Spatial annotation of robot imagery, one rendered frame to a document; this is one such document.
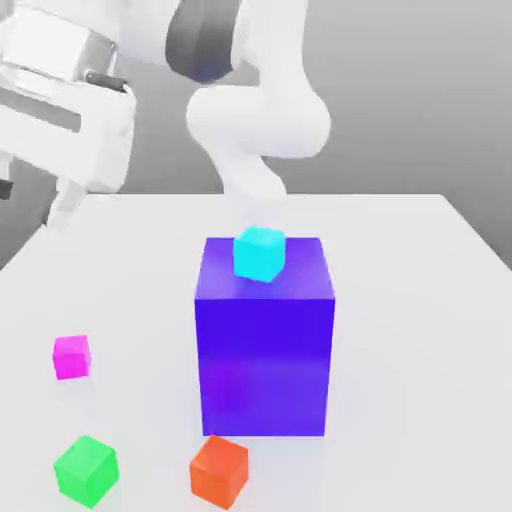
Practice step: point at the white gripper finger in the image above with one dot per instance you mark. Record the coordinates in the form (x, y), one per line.
(64, 204)
(4, 176)

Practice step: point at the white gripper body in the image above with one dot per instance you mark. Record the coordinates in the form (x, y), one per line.
(104, 152)

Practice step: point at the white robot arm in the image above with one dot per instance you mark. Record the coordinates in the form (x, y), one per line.
(260, 120)

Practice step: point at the small magenta cube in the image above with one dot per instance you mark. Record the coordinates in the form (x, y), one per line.
(71, 358)

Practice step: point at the small cyan cube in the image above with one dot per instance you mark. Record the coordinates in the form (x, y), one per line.
(256, 256)

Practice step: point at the small green cube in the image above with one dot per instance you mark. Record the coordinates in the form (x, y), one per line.
(86, 472)

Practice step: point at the small orange cube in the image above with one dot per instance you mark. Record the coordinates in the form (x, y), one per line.
(218, 474)

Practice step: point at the large purple box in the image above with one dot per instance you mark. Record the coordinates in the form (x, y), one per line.
(264, 360)

